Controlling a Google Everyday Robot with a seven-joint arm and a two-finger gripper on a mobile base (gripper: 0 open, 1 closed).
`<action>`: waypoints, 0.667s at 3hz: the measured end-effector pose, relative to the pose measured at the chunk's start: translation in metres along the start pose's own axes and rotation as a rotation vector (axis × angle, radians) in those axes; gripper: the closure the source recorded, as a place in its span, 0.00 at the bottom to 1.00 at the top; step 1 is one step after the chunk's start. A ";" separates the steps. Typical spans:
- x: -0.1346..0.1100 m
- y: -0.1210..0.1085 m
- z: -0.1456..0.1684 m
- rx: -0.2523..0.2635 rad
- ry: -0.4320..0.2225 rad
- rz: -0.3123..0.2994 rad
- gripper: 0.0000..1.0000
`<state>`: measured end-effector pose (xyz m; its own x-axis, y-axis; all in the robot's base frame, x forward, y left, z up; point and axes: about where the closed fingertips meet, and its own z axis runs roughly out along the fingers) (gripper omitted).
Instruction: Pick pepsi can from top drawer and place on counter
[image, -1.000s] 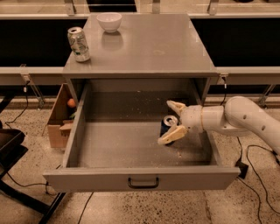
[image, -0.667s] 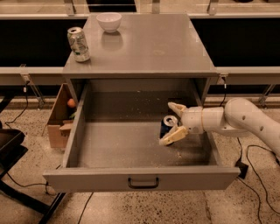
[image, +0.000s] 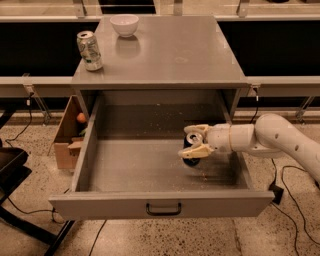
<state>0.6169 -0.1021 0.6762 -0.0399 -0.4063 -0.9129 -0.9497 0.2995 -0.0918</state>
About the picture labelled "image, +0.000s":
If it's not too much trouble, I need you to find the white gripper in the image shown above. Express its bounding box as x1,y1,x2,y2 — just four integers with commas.
178,124,231,159

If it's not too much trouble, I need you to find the blue pepsi can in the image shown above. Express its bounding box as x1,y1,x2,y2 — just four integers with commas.
182,133,203,167

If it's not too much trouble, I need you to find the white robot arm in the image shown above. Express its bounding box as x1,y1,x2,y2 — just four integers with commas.
178,113,320,182

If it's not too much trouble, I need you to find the grey open drawer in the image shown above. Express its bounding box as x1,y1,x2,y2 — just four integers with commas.
50,90,273,220

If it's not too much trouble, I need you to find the white green soda can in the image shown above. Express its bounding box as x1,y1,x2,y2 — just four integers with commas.
77,31,102,71

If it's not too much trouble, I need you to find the grey metal cabinet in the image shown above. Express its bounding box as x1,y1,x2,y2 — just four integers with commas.
72,16,246,121

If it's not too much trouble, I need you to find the black power adapter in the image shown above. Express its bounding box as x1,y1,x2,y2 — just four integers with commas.
269,184,284,205

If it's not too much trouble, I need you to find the orange fruit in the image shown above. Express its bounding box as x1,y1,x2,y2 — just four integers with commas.
76,113,87,124

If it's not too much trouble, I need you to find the cardboard box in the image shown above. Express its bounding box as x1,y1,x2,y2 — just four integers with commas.
53,95,87,169

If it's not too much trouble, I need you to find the white bowl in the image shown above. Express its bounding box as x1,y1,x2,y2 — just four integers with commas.
110,14,139,37

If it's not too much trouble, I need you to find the black drawer handle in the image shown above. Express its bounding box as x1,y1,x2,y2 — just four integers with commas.
146,203,182,217

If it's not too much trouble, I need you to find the black cable far right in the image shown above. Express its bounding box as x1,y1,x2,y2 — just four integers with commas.
270,165,320,256

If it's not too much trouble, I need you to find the black cable left floor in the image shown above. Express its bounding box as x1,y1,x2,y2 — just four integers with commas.
4,93,34,148

